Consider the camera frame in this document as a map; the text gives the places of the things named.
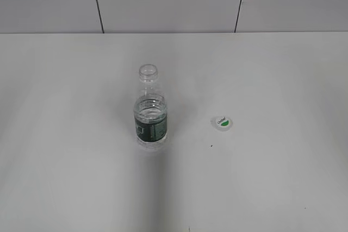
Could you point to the clear Cestbon water bottle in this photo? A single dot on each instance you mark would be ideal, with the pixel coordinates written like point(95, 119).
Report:
point(150, 109)

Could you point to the white green bottle cap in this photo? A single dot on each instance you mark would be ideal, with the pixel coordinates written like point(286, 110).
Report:
point(221, 123)

